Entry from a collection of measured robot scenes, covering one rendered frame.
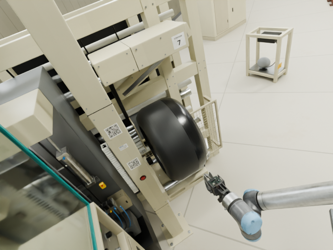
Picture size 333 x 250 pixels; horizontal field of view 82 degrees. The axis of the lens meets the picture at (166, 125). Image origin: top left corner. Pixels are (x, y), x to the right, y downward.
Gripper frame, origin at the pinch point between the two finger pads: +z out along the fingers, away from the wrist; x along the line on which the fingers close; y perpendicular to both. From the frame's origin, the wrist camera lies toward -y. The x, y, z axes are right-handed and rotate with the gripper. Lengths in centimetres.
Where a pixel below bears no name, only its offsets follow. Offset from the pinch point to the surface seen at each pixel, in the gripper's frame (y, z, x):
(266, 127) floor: -100, 91, -143
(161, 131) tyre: 31.4, 17.1, 10.4
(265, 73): -78, 175, -235
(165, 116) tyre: 35.3, 23.1, 3.5
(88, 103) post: 63, 20, 36
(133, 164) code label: 14.3, 26.2, 33.5
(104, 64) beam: 71, 45, 19
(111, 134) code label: 42, 23, 34
